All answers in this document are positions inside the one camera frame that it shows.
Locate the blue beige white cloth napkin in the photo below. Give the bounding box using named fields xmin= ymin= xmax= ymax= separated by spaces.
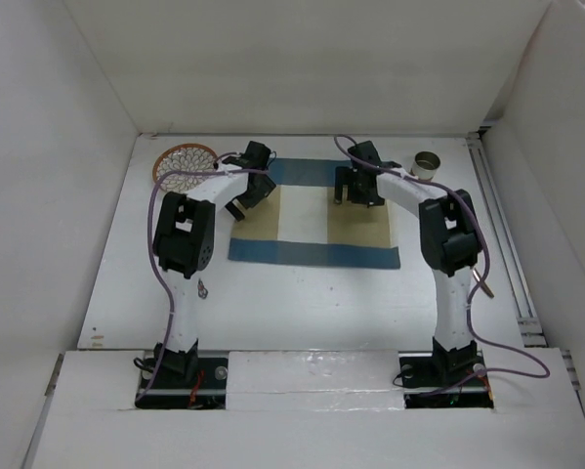
xmin=228 ymin=158 xmax=400 ymax=270

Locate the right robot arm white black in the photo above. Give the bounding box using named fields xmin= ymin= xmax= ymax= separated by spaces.
xmin=334 ymin=141 xmax=482 ymax=389

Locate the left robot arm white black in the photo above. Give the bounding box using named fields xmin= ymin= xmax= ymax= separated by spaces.
xmin=146 ymin=141 xmax=275 ymax=388

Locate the metal cup with brown base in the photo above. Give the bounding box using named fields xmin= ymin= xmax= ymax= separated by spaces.
xmin=410 ymin=151 xmax=441 ymax=181

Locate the orange floral patterned plate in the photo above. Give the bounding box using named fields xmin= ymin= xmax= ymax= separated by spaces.
xmin=151 ymin=143 xmax=218 ymax=192

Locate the silver fork with pink neck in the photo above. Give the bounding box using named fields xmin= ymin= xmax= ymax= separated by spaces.
xmin=197 ymin=278 xmax=209 ymax=299

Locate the white foam block front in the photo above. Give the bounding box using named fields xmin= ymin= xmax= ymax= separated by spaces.
xmin=226 ymin=351 xmax=404 ymax=412

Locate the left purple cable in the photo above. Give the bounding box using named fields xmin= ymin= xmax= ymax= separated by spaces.
xmin=140 ymin=149 xmax=278 ymax=406

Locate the purple cable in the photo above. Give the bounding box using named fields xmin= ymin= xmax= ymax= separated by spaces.
xmin=140 ymin=149 xmax=278 ymax=406
xmin=333 ymin=134 xmax=552 ymax=397

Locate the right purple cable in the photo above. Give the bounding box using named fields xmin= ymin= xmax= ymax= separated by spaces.
xmin=333 ymin=134 xmax=552 ymax=397

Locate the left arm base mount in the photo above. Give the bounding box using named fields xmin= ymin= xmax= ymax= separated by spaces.
xmin=135 ymin=355 xmax=229 ymax=410

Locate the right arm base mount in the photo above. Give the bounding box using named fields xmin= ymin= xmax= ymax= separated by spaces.
xmin=393 ymin=355 xmax=494 ymax=409

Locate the aluminium rail right side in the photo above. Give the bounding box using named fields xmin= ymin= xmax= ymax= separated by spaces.
xmin=466 ymin=132 xmax=548 ymax=348

